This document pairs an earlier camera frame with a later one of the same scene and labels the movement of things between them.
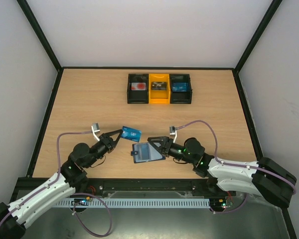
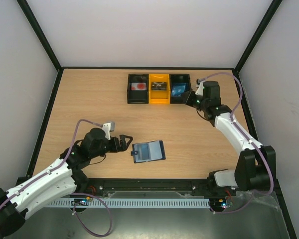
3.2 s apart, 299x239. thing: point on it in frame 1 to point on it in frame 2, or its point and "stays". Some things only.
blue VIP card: (131, 134) to (177, 90)
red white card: (138, 86) stays
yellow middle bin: (159, 96) stays
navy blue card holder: (143, 152) stays
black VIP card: (159, 85) stays
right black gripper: (166, 145) to (189, 97)
